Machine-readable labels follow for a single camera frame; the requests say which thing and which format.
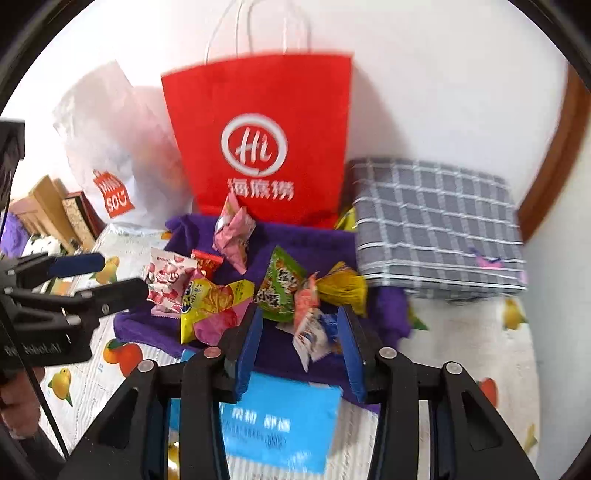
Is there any fruit print tablecloth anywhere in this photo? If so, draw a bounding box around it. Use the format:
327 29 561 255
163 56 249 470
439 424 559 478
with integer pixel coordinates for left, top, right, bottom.
28 222 543 480

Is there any small yellow packet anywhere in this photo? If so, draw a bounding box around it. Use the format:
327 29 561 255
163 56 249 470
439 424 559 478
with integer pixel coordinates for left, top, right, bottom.
333 207 358 232

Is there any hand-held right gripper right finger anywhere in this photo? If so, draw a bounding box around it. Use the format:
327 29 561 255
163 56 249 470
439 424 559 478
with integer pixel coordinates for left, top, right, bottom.
336 305 541 480

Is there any grey checked cloth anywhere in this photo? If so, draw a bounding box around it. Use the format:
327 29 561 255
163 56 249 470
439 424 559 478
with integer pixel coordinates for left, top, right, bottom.
345 157 529 301

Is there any white plastic bag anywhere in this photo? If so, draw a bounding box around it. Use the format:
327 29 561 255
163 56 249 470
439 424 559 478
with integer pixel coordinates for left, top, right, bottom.
52 60 197 227

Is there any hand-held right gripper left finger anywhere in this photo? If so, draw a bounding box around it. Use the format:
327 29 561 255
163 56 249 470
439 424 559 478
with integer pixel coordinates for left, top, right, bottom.
60 302 265 480

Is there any blue white snack packet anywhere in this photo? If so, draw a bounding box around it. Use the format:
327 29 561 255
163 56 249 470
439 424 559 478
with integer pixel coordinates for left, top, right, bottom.
292 308 345 371

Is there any light wooden furniture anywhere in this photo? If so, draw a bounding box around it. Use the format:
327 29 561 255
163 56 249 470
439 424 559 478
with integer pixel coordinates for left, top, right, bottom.
9 174 75 254

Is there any pink white snack packet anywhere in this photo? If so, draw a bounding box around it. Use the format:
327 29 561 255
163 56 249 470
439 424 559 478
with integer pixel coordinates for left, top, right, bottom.
144 247 198 318

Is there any person's left hand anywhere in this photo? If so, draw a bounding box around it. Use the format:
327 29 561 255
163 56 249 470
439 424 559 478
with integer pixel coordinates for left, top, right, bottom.
0 367 44 439

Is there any dark red patterned box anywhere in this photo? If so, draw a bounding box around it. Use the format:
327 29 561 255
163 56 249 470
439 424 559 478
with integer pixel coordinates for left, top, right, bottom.
61 191 108 254

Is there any crumpled pink snack packet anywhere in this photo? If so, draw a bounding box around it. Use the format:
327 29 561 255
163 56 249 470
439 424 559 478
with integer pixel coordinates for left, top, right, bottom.
211 193 258 274

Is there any small orange pink packet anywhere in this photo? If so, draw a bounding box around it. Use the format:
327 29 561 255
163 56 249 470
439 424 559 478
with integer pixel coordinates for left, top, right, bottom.
292 272 322 329

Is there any purple towel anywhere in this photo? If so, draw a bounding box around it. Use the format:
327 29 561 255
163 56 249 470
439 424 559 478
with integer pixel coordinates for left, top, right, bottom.
113 213 414 416

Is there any black cable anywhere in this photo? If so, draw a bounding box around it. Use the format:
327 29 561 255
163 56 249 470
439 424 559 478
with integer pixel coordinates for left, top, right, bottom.
25 364 70 460

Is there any yellow pink snack packet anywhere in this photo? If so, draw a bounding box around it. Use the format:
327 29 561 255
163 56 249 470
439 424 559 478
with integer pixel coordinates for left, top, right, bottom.
179 276 257 345

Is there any light blue plastic pack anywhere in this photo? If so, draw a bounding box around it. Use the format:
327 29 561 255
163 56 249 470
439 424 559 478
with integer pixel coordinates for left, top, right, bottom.
168 348 345 475

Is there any red paper bag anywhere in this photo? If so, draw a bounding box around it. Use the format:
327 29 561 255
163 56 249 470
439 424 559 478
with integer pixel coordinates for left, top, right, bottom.
161 0 354 232

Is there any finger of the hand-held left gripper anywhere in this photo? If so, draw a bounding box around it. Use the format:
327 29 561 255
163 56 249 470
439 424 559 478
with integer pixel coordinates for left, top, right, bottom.
9 251 106 289
7 277 149 324

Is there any red snack packet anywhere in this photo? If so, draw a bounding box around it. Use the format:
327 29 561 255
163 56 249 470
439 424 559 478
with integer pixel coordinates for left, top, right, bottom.
191 248 225 281

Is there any green snack packet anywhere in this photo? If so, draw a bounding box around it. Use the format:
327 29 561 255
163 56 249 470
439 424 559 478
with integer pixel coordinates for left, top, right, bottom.
254 246 306 323

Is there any brown wooden door frame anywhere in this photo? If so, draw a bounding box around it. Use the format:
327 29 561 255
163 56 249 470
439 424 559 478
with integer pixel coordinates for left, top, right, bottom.
516 62 591 244

